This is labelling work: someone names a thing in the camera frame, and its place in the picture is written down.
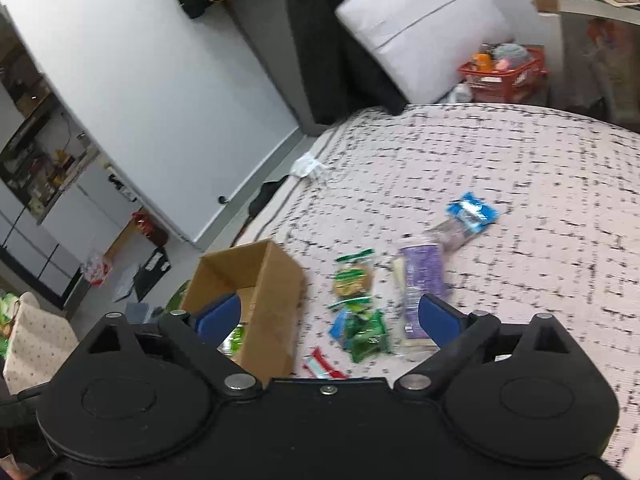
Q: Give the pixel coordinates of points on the white narrow rack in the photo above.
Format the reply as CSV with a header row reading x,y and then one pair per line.
x,y
121,187

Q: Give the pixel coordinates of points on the dark soda bottle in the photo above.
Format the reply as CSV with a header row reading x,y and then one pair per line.
x,y
150,229

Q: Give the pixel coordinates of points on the blue snack packet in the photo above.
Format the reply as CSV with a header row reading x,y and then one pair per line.
x,y
339,329

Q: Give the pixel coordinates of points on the green red snack bag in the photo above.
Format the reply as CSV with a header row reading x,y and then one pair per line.
x,y
232,344

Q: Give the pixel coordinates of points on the light blue candy packet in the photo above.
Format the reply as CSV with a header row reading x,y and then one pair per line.
x,y
473,213

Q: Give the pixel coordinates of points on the black flat package on floor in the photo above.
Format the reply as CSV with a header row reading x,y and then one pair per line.
x,y
151,272

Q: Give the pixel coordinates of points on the clear dark snack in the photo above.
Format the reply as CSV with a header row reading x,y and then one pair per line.
x,y
449,235

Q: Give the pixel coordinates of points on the white laptop tote bag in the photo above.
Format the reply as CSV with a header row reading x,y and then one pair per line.
x,y
420,44

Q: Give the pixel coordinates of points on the green biscuit packet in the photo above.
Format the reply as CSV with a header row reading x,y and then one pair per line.
x,y
352,282

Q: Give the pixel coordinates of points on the red plastic basket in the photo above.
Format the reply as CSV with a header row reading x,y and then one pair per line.
x,y
510,85

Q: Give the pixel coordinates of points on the black slipper near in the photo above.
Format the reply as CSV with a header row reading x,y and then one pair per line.
x,y
265,194

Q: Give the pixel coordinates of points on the red snack bar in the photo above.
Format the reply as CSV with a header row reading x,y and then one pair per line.
x,y
319,367

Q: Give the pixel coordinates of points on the small green snack packet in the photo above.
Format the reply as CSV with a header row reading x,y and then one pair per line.
x,y
366,335

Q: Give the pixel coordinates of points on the purple wafer snack pack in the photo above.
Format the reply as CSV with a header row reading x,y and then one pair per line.
x,y
419,269

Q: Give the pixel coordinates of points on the brown cardboard box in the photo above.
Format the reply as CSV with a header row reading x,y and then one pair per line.
x,y
269,284

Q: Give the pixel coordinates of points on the white desk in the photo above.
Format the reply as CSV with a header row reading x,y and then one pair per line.
x,y
595,58

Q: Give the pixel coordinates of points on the white face mask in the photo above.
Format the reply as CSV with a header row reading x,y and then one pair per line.
x,y
308,167

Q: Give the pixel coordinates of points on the white patterned bed blanket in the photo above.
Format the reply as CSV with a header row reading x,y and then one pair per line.
x,y
566,242

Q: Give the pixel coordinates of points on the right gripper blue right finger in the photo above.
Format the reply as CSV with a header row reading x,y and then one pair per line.
x,y
460,338

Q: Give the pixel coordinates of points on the black jacket on chair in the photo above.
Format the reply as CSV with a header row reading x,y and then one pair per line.
x,y
339,76

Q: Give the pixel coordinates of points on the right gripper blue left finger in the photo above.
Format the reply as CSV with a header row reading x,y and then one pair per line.
x,y
195,338

